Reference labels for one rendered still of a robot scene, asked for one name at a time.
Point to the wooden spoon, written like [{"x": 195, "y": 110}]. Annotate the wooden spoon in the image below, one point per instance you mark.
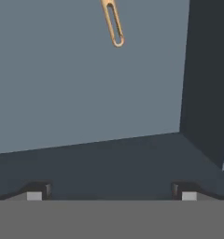
[{"x": 112, "y": 21}]

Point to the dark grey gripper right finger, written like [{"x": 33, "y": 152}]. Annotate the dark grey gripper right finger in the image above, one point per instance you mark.
[{"x": 184, "y": 189}]

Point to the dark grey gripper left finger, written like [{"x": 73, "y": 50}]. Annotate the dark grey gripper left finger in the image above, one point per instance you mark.
[{"x": 36, "y": 189}]

